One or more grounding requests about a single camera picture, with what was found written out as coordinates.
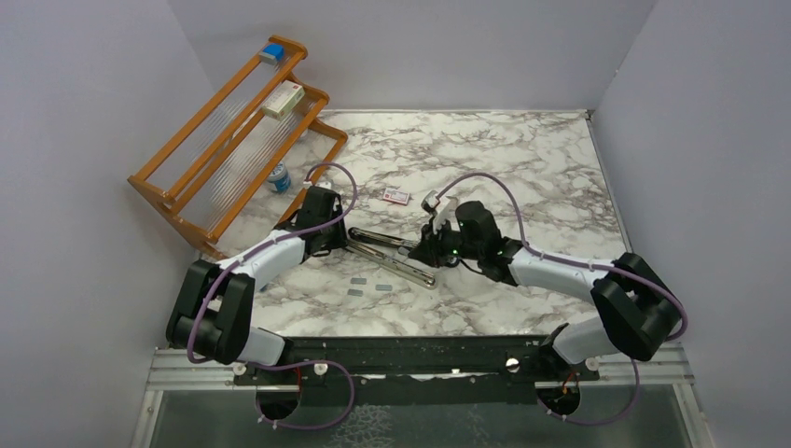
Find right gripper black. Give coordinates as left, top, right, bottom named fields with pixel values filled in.
left=409, top=216, right=482, bottom=269

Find black stapler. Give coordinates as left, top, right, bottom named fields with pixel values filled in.
left=348, top=227, right=418, bottom=256

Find red white staple box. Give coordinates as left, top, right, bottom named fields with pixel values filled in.
left=382, top=188, right=410, bottom=205

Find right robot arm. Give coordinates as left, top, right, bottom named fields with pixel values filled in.
left=409, top=198, right=686, bottom=380

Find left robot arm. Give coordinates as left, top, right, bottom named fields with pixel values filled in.
left=165, top=186, right=347, bottom=384

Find blue white jar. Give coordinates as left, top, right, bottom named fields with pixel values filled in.
left=266, top=162, right=291, bottom=194

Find orange wooden shelf rack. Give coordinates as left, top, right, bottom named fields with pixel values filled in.
left=128, top=35, right=348, bottom=259

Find white red box on shelf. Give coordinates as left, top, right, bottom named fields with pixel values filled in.
left=260, top=80, right=305, bottom=120

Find blue grey eraser block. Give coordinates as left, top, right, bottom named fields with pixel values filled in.
left=257, top=42, right=285, bottom=66

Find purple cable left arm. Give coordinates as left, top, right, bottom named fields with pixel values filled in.
left=186, top=162, right=360, bottom=432

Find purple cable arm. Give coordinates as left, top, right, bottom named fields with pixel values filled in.
left=186, top=162, right=360, bottom=432
left=432, top=172, right=688, bottom=427

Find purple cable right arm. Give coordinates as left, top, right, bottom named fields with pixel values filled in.
left=432, top=172, right=688, bottom=427

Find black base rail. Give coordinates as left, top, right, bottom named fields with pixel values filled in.
left=151, top=334, right=693, bottom=410

